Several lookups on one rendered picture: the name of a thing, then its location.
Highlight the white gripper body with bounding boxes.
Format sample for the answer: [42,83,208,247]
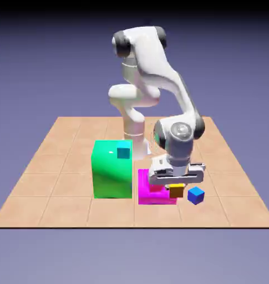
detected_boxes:
[148,155,206,186]

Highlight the small yellow cube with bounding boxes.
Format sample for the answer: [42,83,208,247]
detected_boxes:
[169,183,185,199]

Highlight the small blue cube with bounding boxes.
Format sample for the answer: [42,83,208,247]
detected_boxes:
[187,186,205,205]

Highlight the small cyan cube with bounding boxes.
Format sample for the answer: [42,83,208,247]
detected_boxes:
[116,142,131,160]

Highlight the large magenta box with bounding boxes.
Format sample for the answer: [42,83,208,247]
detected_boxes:
[138,169,177,205]

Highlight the large green box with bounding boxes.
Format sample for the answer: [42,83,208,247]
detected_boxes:
[91,140,133,199]

